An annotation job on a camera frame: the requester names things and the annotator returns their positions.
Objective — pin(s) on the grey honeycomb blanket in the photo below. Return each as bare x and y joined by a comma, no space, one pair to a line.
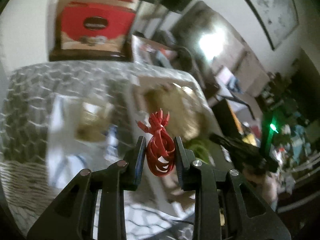
32,105

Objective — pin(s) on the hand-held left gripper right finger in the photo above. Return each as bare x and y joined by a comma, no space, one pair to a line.
178,155

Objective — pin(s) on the large red gift box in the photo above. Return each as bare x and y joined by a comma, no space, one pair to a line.
95,12

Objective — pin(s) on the framed wall picture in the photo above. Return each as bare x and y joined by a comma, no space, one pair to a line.
270,5

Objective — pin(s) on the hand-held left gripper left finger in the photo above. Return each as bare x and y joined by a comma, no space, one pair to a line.
140,160

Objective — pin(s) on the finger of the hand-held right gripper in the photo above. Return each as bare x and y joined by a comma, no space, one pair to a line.
220,140

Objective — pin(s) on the dark wooden stand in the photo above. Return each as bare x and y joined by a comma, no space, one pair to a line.
75,56

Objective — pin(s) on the person's right hand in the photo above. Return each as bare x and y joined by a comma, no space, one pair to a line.
265,187

